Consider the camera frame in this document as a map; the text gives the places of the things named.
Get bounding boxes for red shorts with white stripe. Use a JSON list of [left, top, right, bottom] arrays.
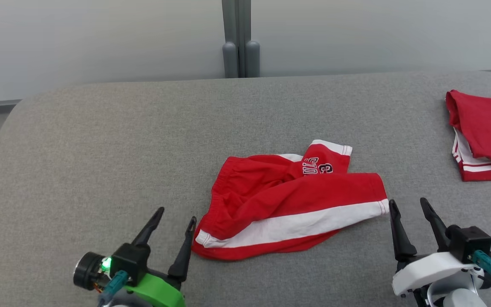
[[191, 139, 390, 261]]

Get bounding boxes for grey metal frame post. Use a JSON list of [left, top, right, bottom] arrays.
[[222, 0, 260, 78]]

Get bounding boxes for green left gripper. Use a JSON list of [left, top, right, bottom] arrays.
[[124, 207, 197, 307]]

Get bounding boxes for teal right cable connector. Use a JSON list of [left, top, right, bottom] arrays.
[[471, 250, 491, 282]]

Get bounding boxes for teal left cable connector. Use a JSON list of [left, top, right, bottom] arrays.
[[100, 270, 129, 306]]

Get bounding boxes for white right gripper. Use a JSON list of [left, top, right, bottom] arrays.
[[389, 197, 485, 297]]

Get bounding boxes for red basketball jersey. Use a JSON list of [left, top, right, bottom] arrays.
[[445, 90, 491, 182]]

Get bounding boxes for teal cable connector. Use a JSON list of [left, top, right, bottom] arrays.
[[100, 270, 129, 306], [471, 250, 491, 282]]

